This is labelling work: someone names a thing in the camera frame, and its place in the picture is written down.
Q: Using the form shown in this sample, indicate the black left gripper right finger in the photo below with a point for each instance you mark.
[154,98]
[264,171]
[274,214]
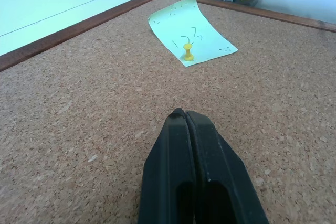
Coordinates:
[223,171]

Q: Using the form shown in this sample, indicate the wood-framed cork board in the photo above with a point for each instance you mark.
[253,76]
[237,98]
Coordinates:
[78,119]

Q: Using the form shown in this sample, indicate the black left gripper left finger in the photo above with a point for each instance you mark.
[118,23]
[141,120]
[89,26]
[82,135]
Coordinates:
[168,166]

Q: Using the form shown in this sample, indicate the green sticky note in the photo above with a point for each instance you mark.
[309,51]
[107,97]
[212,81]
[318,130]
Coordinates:
[191,32]

